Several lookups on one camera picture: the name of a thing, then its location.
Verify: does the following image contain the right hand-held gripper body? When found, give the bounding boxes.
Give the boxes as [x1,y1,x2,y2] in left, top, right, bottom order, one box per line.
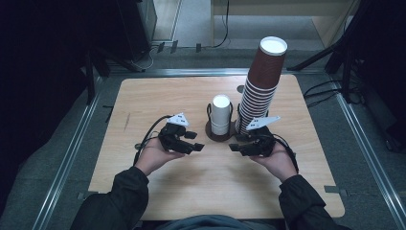
[238,115,282,158]

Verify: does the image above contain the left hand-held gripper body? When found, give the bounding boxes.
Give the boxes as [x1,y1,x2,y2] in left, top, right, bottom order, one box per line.
[157,112,196,155]

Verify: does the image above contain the stack of white cups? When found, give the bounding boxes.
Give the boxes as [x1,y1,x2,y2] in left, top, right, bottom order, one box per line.
[210,93,232,136]

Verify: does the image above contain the stack of brown cups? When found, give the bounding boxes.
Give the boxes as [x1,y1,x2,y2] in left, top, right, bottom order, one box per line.
[235,35,289,135]

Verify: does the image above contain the person's left hand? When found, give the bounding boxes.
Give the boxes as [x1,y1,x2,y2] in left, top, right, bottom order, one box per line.
[134,137,187,177]

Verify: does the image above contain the person's right hand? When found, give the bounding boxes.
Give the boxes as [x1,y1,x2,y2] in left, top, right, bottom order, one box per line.
[249,141,300,183]

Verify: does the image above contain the person's blue-grey torso clothing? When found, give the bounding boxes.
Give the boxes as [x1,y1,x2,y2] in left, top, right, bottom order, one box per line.
[155,214,280,230]

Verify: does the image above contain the black metal stand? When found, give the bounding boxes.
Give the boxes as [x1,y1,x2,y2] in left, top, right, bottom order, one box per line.
[83,53,98,105]

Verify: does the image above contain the black tripod stand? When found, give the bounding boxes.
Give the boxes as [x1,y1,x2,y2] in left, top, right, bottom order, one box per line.
[286,0,377,104]

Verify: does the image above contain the black cabinet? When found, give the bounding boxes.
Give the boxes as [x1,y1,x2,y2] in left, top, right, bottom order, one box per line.
[115,0,158,62]

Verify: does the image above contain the light wooden furniture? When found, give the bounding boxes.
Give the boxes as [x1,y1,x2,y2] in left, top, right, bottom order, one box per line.
[210,0,363,50]

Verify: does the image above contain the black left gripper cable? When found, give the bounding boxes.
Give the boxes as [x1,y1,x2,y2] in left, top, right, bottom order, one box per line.
[132,114,173,167]

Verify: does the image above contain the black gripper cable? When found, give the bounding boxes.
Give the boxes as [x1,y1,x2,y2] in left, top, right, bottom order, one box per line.
[132,114,173,167]
[272,133,301,175]

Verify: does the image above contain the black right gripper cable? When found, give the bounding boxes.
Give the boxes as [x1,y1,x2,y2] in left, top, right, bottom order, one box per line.
[272,133,301,175]

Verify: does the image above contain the black floor cables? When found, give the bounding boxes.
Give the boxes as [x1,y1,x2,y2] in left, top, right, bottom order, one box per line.
[303,79,366,108]

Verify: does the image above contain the white floor cable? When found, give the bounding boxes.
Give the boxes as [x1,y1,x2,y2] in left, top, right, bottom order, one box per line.
[131,45,160,72]

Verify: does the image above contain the metal floor rail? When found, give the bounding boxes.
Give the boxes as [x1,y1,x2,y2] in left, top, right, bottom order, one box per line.
[334,91,406,230]
[31,76,104,230]

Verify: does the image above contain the black hanging cable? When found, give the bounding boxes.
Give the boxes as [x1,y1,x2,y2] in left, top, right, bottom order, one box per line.
[212,0,231,50]

